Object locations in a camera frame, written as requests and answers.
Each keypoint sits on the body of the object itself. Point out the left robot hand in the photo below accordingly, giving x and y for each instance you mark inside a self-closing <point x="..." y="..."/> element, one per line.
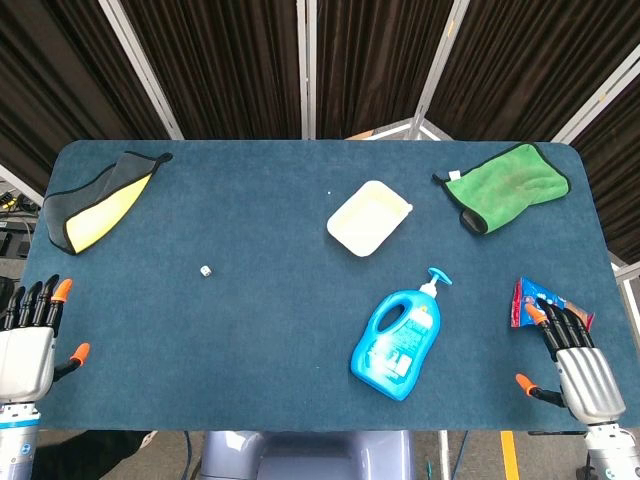
<point x="25" y="355"/>

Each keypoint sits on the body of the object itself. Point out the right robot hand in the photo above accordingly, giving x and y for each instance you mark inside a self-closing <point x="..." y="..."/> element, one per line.
<point x="587" y="380"/>

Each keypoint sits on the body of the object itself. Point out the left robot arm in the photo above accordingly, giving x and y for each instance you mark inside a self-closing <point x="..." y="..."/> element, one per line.
<point x="17" y="440"/>

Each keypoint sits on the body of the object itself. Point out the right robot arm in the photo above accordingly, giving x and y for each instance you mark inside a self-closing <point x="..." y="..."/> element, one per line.
<point x="611" y="450"/>

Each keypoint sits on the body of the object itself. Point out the lavender robot base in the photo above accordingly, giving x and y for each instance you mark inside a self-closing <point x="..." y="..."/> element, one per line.
<point x="307" y="455"/>

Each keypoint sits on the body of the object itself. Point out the small white plastic part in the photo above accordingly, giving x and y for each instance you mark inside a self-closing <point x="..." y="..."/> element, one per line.
<point x="205" y="271"/>

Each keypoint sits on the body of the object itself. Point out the red and blue snack packet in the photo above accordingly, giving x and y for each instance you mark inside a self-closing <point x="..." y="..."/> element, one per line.
<point x="525" y="302"/>

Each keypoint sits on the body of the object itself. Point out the grey and yellow cloth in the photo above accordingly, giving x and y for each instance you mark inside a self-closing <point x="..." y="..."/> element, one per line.
<point x="95" y="210"/>

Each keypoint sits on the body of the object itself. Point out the blue detergent pump bottle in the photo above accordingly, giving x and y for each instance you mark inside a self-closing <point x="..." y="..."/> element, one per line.
<point x="397" y="345"/>

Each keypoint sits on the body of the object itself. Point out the green microfiber cloth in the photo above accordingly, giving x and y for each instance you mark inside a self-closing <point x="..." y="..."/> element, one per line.
<point x="505" y="187"/>

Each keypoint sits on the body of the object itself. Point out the white rectangular tray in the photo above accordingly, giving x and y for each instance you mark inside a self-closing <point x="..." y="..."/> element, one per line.
<point x="369" y="218"/>

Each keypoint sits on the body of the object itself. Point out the blue felt table mat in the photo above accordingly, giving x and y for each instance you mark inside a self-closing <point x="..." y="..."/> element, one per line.
<point x="310" y="320"/>

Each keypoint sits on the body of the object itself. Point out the black folding screen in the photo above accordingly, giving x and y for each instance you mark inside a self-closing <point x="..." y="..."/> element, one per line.
<point x="320" y="65"/>

